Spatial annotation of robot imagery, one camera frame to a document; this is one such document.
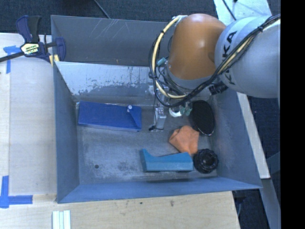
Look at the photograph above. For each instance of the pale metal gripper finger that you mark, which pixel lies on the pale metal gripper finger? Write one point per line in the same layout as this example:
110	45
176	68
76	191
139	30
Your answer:
156	118
161	120

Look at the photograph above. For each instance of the orange cloth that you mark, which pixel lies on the orange cloth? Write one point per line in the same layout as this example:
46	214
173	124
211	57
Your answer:
187	139

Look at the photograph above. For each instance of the black oval dish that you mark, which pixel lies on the black oval dish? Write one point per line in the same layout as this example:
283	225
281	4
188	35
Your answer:
202	118

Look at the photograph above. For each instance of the teal foam block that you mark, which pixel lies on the teal foam block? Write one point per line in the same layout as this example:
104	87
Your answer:
169	163

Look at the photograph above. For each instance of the blue flat box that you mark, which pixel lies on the blue flat box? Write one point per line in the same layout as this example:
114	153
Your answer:
104	116

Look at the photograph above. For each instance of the grey metal bin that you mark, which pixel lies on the grey metal bin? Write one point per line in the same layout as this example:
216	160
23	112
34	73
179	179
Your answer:
107	151

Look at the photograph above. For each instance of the black ribbed round cap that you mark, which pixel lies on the black ribbed round cap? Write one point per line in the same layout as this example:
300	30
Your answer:
206	161

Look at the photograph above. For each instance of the black cylinder on white bracket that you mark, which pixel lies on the black cylinder on white bracket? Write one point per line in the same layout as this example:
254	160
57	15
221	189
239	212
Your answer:
218	89

